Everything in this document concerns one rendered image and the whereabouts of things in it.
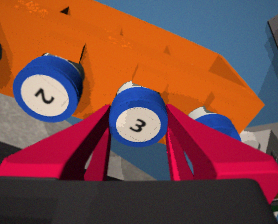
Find blue flat mat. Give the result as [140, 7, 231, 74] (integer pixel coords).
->
[94, 0, 278, 181]

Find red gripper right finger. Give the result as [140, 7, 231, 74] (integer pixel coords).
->
[165, 104, 278, 205]

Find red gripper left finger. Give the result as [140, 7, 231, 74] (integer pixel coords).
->
[0, 104, 111, 181]

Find orange tube rack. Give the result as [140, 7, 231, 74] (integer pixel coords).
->
[0, 0, 264, 134]

